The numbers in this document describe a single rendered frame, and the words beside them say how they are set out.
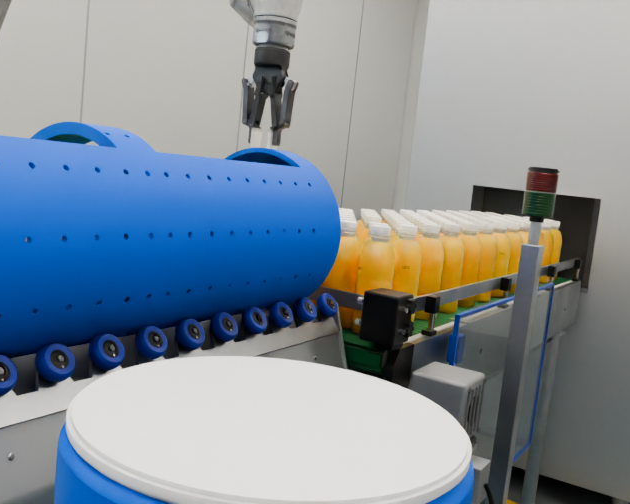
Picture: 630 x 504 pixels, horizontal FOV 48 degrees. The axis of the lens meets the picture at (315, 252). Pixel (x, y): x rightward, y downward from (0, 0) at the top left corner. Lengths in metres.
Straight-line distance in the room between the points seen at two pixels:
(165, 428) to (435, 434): 0.18
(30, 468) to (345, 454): 0.46
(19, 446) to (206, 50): 4.00
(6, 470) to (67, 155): 0.34
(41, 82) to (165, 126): 0.81
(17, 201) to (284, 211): 0.46
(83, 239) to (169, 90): 3.72
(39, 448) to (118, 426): 0.38
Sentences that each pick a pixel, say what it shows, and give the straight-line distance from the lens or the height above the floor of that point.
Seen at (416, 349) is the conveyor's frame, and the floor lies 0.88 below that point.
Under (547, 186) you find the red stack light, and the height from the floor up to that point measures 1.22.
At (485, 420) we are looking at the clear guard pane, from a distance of 1.79.
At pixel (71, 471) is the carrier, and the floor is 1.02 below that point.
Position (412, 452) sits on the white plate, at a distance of 0.47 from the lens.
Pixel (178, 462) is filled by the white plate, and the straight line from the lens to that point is 0.42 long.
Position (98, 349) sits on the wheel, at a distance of 0.89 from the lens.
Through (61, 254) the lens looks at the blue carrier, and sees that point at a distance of 0.78.
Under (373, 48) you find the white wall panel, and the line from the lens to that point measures 5.90.
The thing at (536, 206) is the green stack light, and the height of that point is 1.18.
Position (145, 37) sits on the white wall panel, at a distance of 4.41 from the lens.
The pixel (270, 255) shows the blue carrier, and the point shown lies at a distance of 1.06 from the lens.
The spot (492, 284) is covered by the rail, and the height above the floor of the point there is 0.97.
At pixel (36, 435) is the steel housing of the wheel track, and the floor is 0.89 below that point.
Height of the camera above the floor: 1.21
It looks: 7 degrees down
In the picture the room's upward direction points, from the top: 6 degrees clockwise
